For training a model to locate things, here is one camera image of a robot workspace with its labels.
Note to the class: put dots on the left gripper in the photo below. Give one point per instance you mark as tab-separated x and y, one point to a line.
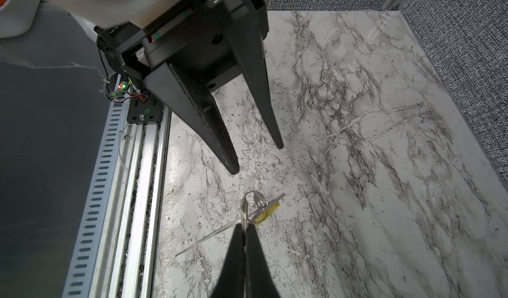
192	49

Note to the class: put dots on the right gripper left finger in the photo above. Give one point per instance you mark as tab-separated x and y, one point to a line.
231	282

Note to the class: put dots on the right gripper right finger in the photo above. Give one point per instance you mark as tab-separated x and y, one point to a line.
259	282

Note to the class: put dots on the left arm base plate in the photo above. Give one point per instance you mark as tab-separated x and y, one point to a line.
145	112

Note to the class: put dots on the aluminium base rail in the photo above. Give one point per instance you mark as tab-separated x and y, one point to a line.
114	254

